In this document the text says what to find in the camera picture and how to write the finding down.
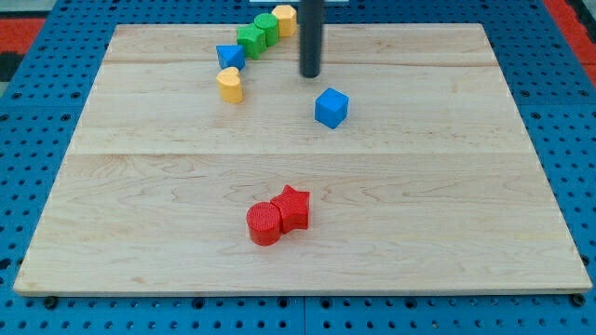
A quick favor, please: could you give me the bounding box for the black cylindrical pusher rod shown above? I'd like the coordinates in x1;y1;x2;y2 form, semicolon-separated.
298;0;325;78

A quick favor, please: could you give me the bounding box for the yellow hexagon block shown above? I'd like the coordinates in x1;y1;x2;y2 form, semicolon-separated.
272;5;298;37

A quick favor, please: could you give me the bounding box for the green star block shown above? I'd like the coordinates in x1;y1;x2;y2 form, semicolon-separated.
237;23;266;60

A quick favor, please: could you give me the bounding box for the red cylinder block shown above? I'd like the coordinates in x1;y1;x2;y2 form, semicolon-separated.
246;202;281;246

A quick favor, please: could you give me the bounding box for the blue triangle block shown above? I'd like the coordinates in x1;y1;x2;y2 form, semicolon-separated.
216;45;246;71

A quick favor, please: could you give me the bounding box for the yellow heart block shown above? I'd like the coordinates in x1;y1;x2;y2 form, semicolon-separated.
216;67;244;103

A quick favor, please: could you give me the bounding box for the blue cube block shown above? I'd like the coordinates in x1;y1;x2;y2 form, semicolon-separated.
314;87;349;129

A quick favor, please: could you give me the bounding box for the red star block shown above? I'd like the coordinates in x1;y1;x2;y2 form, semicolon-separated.
270;184;310;234

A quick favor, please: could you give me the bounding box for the light wooden board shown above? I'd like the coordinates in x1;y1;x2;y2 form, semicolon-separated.
14;23;592;297

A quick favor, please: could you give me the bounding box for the green cylinder block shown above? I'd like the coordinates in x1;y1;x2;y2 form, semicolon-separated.
253;13;279;47

